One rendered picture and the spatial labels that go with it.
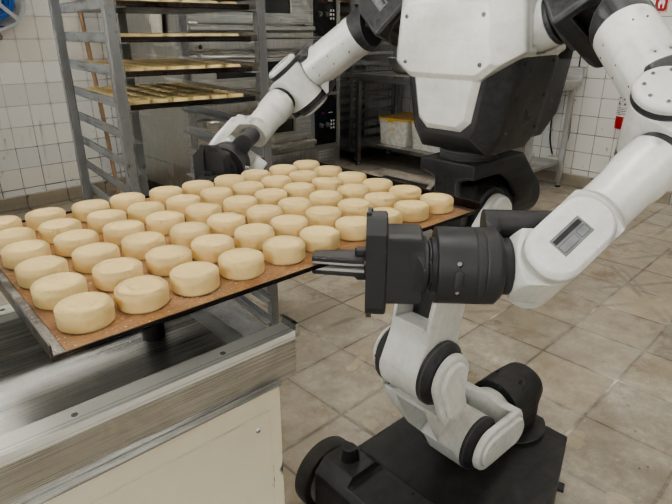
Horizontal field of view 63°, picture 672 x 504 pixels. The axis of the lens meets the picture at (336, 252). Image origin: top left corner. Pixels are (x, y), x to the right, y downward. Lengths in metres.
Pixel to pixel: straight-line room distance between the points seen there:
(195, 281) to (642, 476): 1.67
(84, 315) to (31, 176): 4.26
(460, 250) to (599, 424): 1.61
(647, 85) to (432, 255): 0.33
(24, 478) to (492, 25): 0.87
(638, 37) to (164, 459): 0.79
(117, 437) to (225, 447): 0.13
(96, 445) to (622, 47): 0.80
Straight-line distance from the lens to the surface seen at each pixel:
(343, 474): 1.49
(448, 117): 1.05
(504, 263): 0.61
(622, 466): 2.02
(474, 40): 1.00
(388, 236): 0.60
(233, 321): 2.29
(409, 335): 1.16
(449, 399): 1.19
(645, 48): 0.86
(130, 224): 0.74
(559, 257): 0.61
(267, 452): 0.75
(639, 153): 0.73
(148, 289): 0.55
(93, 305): 0.54
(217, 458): 0.70
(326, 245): 0.65
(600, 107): 5.06
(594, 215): 0.64
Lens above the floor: 1.25
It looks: 22 degrees down
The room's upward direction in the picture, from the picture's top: straight up
